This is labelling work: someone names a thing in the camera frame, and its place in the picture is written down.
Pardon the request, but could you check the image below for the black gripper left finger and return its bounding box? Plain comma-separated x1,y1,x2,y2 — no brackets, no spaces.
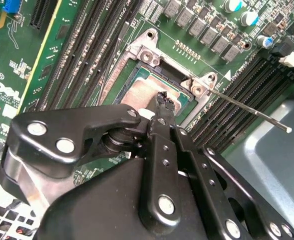
9,91,182,227

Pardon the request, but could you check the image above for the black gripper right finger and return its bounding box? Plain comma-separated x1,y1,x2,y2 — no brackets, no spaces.
166,99,294,240

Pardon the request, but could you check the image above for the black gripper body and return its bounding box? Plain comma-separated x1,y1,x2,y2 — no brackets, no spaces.
35,158,222,240

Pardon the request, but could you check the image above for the metal locking lever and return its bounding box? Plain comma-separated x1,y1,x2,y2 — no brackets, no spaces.
96,31,122,107
208,88,293,133

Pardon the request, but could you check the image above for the CPU with silver top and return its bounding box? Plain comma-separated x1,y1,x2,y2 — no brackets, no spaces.
116,66,196,118

